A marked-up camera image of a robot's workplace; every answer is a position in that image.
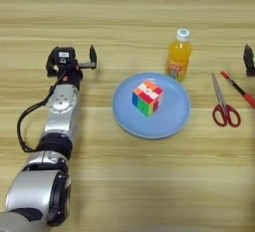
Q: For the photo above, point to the multicoloured puzzle cube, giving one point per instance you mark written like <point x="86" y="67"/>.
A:
<point x="147" y="98"/>

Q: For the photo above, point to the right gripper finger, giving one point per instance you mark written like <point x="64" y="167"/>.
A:
<point x="249" y="60"/>

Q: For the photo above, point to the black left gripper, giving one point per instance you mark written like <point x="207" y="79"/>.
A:
<point x="71" y="75"/>

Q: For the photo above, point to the red black pen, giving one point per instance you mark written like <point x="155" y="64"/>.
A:
<point x="237" y="88"/>

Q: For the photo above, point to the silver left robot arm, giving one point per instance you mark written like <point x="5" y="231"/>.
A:
<point x="59" y="110"/>

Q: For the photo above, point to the orange juice bottle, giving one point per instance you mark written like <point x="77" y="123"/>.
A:
<point x="179" y="55"/>

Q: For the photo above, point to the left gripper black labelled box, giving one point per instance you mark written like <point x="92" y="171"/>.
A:
<point x="63" y="55"/>

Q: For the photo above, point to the blue round plate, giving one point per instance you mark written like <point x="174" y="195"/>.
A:
<point x="166" y="119"/>

